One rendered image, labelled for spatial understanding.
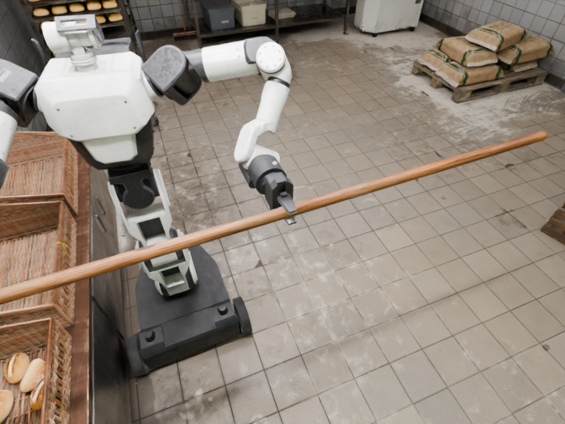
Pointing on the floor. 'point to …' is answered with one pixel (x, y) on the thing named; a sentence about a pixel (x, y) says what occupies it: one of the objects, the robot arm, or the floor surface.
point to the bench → (97, 312)
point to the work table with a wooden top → (304, 14)
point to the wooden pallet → (535, 76)
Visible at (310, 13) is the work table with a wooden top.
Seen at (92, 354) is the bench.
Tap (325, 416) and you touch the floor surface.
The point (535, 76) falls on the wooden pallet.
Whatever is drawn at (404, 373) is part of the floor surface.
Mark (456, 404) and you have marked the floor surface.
